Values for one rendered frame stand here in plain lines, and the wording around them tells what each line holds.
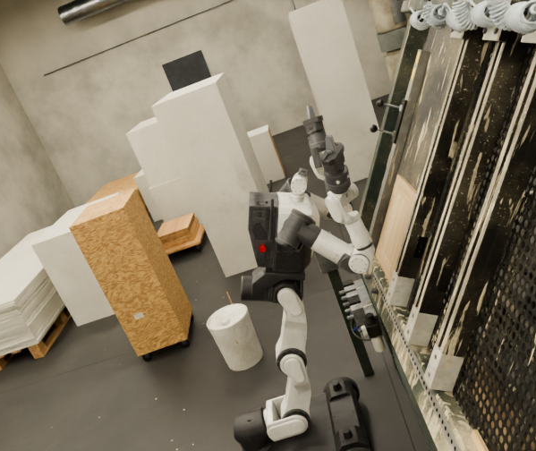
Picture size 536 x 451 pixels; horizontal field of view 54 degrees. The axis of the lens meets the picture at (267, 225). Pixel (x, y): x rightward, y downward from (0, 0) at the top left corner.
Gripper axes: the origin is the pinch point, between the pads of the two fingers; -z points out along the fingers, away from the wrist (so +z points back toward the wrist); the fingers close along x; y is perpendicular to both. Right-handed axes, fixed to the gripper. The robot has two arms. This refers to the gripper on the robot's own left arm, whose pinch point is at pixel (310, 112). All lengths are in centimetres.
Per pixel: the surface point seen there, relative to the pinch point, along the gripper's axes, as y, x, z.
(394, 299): 17, 47, 83
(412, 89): -33.2, 32.4, 3.4
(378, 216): -19, 6, 57
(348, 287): -1, -6, 87
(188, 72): -279, -741, -208
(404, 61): -48, 17, -13
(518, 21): 37, 134, 6
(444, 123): 1, 76, 22
